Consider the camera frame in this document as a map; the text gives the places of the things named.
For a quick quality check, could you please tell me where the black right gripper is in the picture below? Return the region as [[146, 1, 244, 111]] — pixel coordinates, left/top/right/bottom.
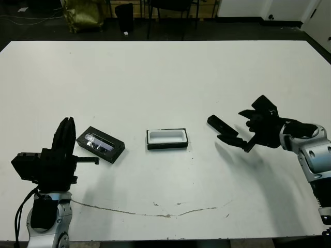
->
[[216, 109, 282, 153]]

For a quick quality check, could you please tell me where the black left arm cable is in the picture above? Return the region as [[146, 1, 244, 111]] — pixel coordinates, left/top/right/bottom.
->
[[14, 187, 39, 248]]

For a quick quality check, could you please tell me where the yellow green plastic bag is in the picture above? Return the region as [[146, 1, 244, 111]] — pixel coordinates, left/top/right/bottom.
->
[[63, 0, 106, 34]]

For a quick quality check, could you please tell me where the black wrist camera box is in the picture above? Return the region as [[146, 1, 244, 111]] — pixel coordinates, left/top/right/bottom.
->
[[251, 95, 280, 118], [10, 152, 43, 184]]

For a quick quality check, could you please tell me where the black upright bin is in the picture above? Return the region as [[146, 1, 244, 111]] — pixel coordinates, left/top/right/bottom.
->
[[114, 2, 135, 33]]

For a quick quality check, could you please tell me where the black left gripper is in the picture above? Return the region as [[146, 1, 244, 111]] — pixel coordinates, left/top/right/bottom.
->
[[38, 117, 101, 192]]

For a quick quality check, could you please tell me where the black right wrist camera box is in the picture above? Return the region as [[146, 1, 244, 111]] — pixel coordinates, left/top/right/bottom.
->
[[251, 95, 280, 118]]

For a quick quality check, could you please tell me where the white door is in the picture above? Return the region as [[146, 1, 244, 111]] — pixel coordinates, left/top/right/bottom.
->
[[302, 0, 331, 51]]

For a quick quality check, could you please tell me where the black box base white tray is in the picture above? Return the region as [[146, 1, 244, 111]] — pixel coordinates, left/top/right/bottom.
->
[[145, 127, 189, 151]]

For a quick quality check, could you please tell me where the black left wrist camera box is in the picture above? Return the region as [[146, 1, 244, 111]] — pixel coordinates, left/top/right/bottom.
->
[[10, 152, 43, 184]]

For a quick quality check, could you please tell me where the black glossy box lid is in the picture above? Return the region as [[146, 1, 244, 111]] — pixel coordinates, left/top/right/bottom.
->
[[76, 126, 127, 164]]

